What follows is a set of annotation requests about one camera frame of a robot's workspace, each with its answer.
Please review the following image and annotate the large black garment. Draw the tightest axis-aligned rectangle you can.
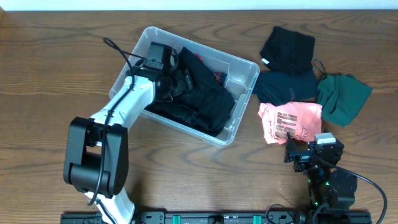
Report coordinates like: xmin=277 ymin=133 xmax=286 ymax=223
xmin=146 ymin=47 xmax=234 ymax=136

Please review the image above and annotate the red navy plaid shirt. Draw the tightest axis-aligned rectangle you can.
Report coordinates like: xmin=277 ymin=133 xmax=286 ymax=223
xmin=195 ymin=54 xmax=228 ymax=84

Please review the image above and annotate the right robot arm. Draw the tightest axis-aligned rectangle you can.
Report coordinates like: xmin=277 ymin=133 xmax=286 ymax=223
xmin=284 ymin=133 xmax=358 ymax=210

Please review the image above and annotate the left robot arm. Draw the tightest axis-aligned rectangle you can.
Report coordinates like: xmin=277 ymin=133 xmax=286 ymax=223
xmin=60 ymin=42 xmax=192 ymax=223

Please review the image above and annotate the pink printed t-shirt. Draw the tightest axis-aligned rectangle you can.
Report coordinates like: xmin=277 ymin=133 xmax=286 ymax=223
xmin=258 ymin=102 xmax=322 ymax=144

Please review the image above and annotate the green folded garment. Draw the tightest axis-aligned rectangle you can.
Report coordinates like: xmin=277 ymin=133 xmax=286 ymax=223
xmin=316 ymin=74 xmax=373 ymax=128

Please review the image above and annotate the clear plastic storage bin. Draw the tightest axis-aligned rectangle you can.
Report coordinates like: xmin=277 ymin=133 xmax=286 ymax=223
xmin=109 ymin=26 xmax=261 ymax=147

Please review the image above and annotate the dark teal folded garment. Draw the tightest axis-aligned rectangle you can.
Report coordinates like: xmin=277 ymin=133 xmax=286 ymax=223
xmin=252 ymin=70 xmax=318 ymax=106

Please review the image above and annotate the small black folded garment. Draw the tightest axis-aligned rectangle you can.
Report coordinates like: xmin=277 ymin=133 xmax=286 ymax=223
xmin=259 ymin=26 xmax=315 ymax=74

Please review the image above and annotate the black mounting rail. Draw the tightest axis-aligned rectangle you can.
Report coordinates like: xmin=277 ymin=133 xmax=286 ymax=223
xmin=60 ymin=210 xmax=373 ymax=224

